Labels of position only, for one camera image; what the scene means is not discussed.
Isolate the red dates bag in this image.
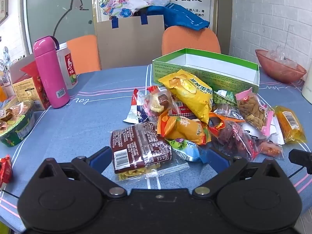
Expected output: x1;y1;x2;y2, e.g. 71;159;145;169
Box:
208;117;260;162

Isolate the light blue green packet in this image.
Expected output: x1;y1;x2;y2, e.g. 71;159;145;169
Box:
167;138;200;162

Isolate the brown snack bag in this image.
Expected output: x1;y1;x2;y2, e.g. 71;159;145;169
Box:
111;122;172;181

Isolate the orange snack bag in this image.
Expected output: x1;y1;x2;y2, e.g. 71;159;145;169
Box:
157;112;212;145

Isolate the red white blue packet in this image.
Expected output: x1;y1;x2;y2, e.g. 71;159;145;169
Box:
123;88;149;124

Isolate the pink nut packet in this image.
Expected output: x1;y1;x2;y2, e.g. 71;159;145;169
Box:
235;88;274;136

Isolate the green pea packet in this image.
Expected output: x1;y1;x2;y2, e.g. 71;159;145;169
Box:
213;89;237;106

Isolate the yellow chip bag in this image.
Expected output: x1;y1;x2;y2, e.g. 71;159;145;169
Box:
158;69;213;124

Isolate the orange barcode snack packet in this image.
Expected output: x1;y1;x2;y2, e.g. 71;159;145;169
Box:
273;106;307;143

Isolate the clear cookie packet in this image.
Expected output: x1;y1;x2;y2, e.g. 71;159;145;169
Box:
143;87;180;118

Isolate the green cardboard box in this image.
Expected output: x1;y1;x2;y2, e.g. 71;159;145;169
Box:
152;48;260;94

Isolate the instant noodle bowl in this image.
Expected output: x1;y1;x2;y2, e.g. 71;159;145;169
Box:
1;100;35;147

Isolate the small red candy packet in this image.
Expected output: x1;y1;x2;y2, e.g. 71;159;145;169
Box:
0;155;12;191

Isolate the white juice carton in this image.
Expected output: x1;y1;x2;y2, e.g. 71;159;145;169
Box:
57;42;78;90

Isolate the red orange snack box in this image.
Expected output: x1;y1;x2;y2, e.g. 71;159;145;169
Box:
13;61;50;111

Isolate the left orange chair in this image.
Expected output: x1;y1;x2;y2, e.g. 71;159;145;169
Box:
67;35;101;74

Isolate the orange chair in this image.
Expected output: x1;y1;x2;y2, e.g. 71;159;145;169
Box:
161;26;221;55
67;35;101;74

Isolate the white thermos jug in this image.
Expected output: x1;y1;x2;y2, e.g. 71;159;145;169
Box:
301;65;312;104

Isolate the red bowl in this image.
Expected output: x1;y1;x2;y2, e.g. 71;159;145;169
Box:
255;49;307;83

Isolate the brown paper bag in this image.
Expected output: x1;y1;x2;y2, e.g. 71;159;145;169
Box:
96;14;164;70

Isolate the pink thermos bottle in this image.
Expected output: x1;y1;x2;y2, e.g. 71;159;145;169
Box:
33;35;70;109

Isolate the right orange chair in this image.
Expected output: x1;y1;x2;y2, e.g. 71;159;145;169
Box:
161;26;221;55

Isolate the blue plastic bag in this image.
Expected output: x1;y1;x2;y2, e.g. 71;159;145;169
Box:
140;3;210;31

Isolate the framed Chinese poster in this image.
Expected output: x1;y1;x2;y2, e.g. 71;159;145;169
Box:
92;0;217;33

